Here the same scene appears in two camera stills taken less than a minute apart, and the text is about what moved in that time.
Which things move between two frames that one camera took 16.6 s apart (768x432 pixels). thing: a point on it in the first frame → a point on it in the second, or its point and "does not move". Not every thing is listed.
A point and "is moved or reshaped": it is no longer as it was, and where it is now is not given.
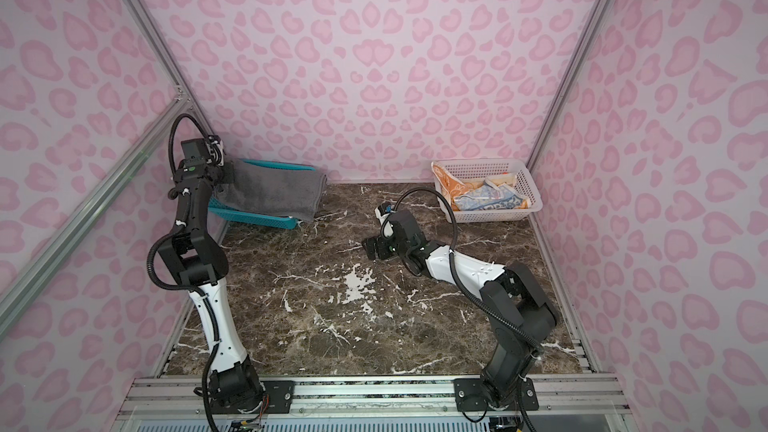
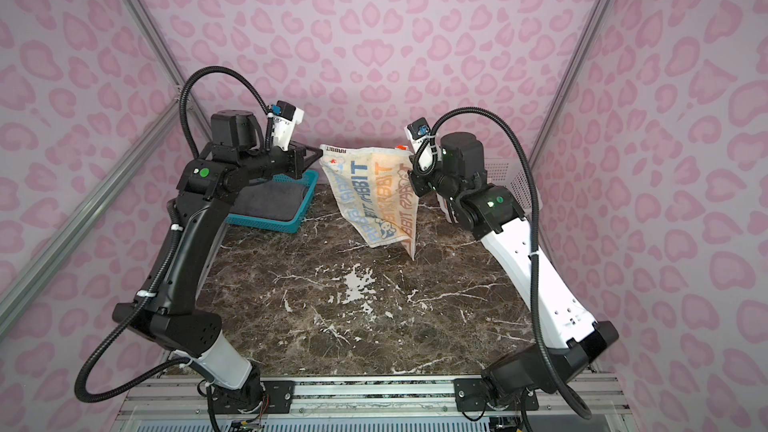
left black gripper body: [224, 172] → [287, 163]
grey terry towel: [275, 190] is moved or reshaped
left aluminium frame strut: [25, 282] does not move
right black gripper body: [386, 247] → [435, 179]
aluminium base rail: [161, 403] does not move
